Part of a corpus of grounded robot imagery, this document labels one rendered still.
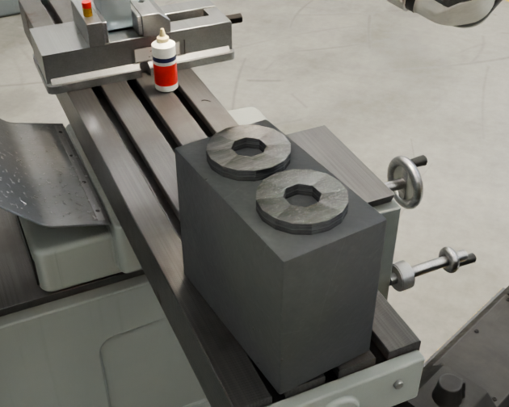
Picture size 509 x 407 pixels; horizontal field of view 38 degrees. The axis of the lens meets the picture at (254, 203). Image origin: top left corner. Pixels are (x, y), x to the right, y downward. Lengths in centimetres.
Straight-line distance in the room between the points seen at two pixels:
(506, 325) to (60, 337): 77
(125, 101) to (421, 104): 210
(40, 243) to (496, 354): 78
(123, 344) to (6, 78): 234
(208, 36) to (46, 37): 29
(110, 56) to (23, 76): 220
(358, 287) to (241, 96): 251
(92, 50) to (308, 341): 75
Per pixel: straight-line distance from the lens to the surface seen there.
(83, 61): 134
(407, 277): 155
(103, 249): 119
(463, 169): 287
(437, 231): 254
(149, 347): 137
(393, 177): 165
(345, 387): 83
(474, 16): 107
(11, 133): 135
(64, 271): 120
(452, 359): 134
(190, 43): 139
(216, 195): 75
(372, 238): 72
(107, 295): 125
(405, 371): 86
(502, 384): 132
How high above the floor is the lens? 157
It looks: 37 degrees down
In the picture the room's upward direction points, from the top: straight up
